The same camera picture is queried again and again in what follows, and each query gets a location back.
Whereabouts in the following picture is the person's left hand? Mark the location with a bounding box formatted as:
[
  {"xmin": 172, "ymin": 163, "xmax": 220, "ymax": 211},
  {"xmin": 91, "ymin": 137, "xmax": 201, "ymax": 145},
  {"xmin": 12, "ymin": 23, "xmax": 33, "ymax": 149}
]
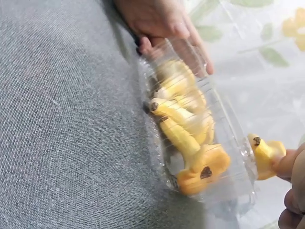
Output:
[{"xmin": 114, "ymin": 0, "xmax": 214, "ymax": 76}]

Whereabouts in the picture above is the person's right hand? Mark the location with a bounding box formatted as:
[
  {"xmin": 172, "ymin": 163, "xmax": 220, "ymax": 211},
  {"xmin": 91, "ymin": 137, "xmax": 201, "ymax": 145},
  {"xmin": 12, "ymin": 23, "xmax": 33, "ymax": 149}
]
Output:
[{"xmin": 272, "ymin": 142, "xmax": 305, "ymax": 229}]

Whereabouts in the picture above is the yellow pastry piece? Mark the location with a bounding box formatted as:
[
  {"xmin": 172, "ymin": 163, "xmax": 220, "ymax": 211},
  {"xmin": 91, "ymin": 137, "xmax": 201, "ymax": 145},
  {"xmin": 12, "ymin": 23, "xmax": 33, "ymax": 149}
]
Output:
[{"xmin": 247, "ymin": 133, "xmax": 287, "ymax": 181}]

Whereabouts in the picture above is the clear plastic container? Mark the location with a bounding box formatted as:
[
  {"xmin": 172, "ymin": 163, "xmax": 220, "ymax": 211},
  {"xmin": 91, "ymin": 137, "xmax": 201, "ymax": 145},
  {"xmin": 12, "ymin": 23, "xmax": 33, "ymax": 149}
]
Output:
[{"xmin": 136, "ymin": 38, "xmax": 261, "ymax": 216}]

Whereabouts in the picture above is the pile of yellow pastries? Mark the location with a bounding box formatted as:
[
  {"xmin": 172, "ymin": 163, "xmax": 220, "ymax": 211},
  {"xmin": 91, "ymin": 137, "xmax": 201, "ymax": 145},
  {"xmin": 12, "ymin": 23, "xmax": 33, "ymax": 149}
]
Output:
[{"xmin": 148, "ymin": 59, "xmax": 231, "ymax": 195}]

